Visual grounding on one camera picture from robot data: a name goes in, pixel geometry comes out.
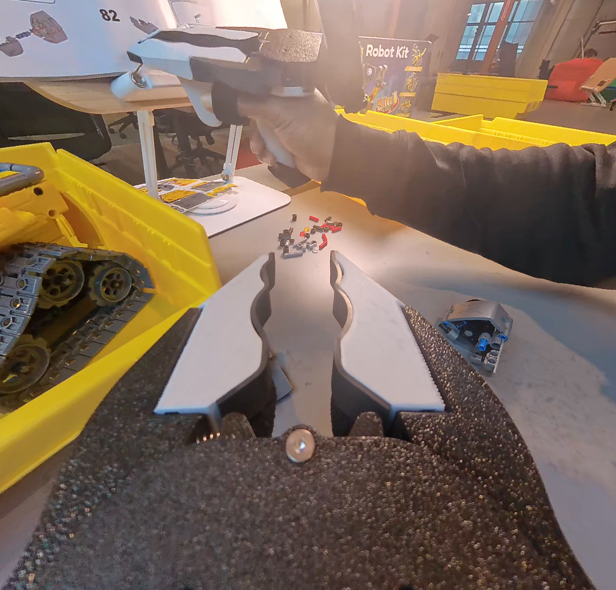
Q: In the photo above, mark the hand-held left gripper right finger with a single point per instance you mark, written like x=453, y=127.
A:
x=385, y=354

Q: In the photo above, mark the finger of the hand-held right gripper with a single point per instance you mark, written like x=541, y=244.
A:
x=192, y=60
x=207, y=34

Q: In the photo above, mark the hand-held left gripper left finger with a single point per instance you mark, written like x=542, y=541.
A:
x=211, y=354

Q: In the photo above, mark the grey toy plate assembly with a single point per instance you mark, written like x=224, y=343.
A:
x=281, y=378

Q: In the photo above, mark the blue toy pin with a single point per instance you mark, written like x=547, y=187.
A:
x=482, y=343

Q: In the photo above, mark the grey toy eye module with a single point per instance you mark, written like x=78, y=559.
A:
x=476, y=318

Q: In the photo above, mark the pile of small toy pieces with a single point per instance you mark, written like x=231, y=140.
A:
x=308, y=236

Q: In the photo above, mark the person's right forearm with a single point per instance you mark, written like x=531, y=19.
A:
x=481, y=190

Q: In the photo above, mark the grey desk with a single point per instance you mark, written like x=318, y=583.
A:
x=529, y=335

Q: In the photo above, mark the white instruction booklet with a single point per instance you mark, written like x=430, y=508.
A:
x=96, y=22

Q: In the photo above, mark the blue robot kit box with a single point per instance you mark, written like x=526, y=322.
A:
x=394, y=70

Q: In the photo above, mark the yellow sticker sheet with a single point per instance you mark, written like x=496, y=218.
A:
x=192, y=195

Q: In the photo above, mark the white wooden book stand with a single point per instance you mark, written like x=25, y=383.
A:
x=250, y=200

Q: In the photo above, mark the yellow toy robot vehicle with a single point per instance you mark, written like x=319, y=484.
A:
x=62, y=282

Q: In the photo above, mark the large paned window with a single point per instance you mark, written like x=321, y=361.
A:
x=495, y=26

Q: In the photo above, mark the red plastic container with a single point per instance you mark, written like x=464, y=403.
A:
x=572, y=79

